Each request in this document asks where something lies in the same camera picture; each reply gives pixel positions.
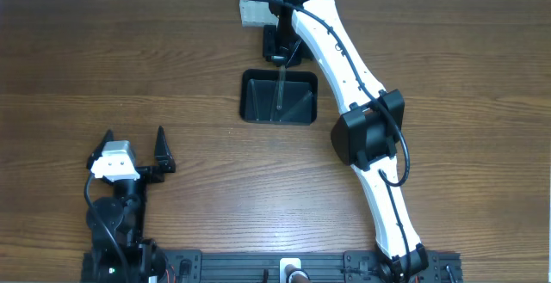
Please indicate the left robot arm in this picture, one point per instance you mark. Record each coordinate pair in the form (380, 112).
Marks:
(114, 214)

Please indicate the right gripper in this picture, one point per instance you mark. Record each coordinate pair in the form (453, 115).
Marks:
(285, 33)

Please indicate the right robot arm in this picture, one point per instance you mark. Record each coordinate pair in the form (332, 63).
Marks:
(344, 68)

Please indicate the mounting rail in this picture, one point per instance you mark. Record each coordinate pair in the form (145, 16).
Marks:
(241, 266)

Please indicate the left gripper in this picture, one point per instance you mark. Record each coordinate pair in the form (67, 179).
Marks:
(150, 174)

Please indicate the white test tube rack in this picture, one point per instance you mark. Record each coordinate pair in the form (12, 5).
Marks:
(254, 14)

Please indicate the black tray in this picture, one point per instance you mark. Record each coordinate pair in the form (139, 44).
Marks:
(297, 86)

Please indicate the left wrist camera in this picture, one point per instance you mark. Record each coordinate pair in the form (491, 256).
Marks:
(115, 160)

